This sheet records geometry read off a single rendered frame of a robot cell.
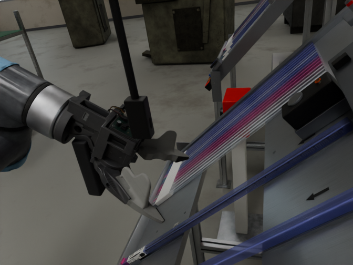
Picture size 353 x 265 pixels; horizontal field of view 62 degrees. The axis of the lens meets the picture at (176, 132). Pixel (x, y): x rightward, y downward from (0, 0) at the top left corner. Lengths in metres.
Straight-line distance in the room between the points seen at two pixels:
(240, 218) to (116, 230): 0.70
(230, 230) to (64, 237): 0.93
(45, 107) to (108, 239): 1.37
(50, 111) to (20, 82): 0.06
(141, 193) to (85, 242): 1.41
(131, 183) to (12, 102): 0.20
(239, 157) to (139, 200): 0.93
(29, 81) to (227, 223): 1.38
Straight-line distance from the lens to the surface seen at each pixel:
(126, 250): 0.69
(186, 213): 0.58
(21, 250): 1.96
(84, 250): 1.76
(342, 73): 0.37
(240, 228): 1.61
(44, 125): 0.46
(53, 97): 0.46
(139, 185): 0.41
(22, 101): 0.47
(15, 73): 0.49
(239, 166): 1.33
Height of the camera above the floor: 1.25
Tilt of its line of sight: 30 degrees down
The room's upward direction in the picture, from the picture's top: 9 degrees counter-clockwise
